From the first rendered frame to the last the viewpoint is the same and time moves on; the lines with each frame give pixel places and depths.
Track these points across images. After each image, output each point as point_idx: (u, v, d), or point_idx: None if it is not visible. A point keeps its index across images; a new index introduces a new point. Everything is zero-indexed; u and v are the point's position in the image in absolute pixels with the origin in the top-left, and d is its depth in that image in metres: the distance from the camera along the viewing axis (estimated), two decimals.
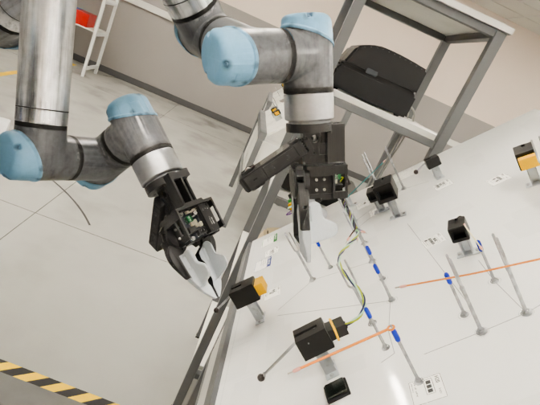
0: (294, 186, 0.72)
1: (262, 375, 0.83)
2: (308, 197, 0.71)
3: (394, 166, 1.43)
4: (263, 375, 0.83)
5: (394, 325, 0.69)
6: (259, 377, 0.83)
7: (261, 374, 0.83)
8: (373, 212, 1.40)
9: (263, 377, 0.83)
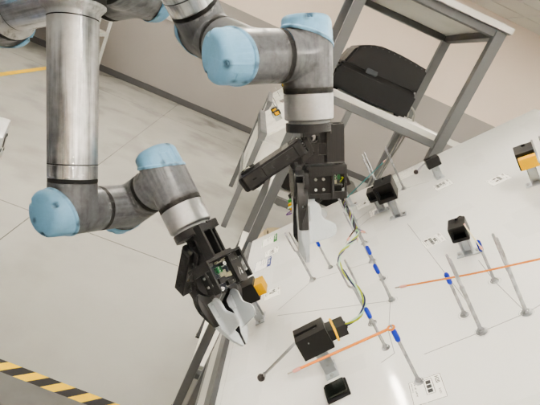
0: (293, 186, 0.72)
1: (262, 375, 0.83)
2: (308, 197, 0.71)
3: (394, 166, 1.43)
4: (263, 375, 0.83)
5: (394, 325, 0.69)
6: (259, 377, 0.83)
7: (261, 374, 0.83)
8: (373, 212, 1.40)
9: (263, 377, 0.83)
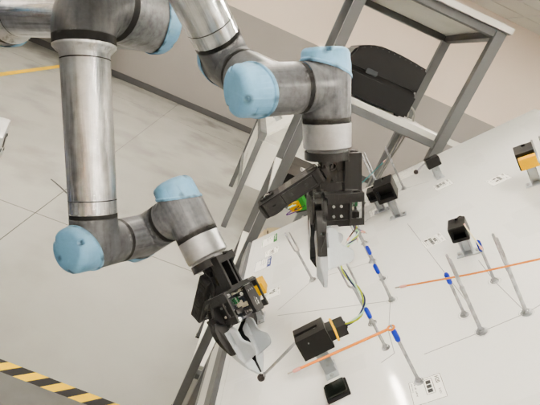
0: (312, 214, 0.74)
1: (262, 375, 0.83)
2: (326, 224, 0.72)
3: (394, 166, 1.43)
4: (263, 375, 0.83)
5: (394, 325, 0.69)
6: (259, 377, 0.83)
7: (261, 374, 0.83)
8: (373, 212, 1.40)
9: (263, 377, 0.83)
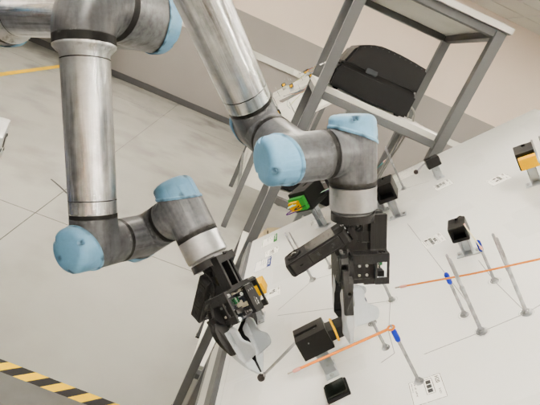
0: (338, 273, 0.76)
1: (262, 375, 0.83)
2: (353, 284, 0.75)
3: (394, 166, 1.43)
4: (263, 375, 0.83)
5: (394, 325, 0.69)
6: (259, 377, 0.83)
7: (261, 374, 0.83)
8: None
9: (263, 377, 0.83)
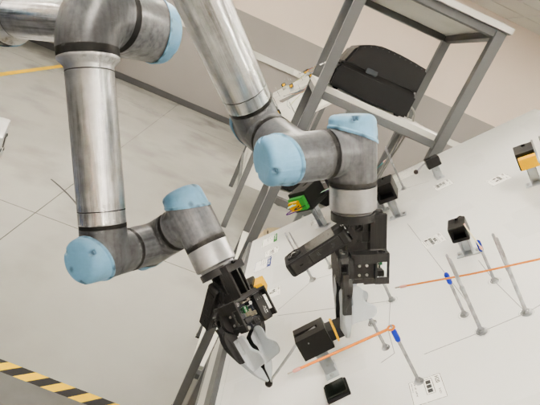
0: (338, 273, 0.76)
1: (269, 381, 0.83)
2: (353, 288, 0.75)
3: (394, 166, 1.43)
4: (270, 381, 0.83)
5: (394, 325, 0.69)
6: (267, 382, 0.83)
7: (268, 380, 0.83)
8: None
9: (270, 382, 0.83)
